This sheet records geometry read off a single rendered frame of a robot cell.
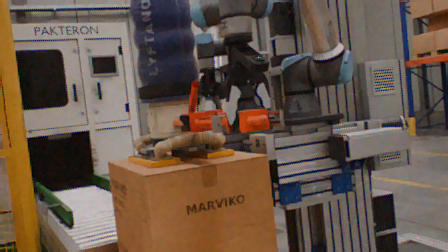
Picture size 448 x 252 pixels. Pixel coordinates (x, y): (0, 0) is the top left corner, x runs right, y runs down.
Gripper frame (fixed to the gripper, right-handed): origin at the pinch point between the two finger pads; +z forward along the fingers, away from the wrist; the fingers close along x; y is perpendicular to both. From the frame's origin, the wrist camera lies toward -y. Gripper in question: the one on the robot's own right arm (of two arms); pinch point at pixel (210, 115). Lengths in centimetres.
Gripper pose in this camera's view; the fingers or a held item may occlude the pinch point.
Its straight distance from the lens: 206.8
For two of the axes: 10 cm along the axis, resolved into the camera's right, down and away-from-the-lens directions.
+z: 1.1, 9.9, 0.5
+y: 4.1, 0.0, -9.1
